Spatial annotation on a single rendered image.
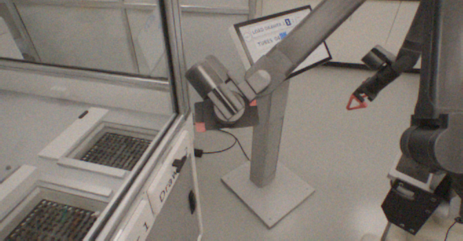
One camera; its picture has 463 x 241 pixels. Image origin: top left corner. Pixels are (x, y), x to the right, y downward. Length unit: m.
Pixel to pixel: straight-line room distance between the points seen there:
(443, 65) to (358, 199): 1.63
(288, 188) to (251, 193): 0.27
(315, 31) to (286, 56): 0.07
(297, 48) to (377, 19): 3.08
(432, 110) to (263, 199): 1.47
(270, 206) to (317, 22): 1.50
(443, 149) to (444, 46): 0.18
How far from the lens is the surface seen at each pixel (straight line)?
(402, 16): 3.63
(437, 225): 0.96
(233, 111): 0.47
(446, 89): 0.59
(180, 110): 0.98
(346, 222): 1.98
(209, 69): 0.49
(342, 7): 0.54
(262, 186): 1.94
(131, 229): 0.78
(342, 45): 3.58
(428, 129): 0.58
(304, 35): 0.51
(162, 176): 0.87
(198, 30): 2.17
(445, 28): 0.60
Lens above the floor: 1.57
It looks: 37 degrees down
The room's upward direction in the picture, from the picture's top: straight up
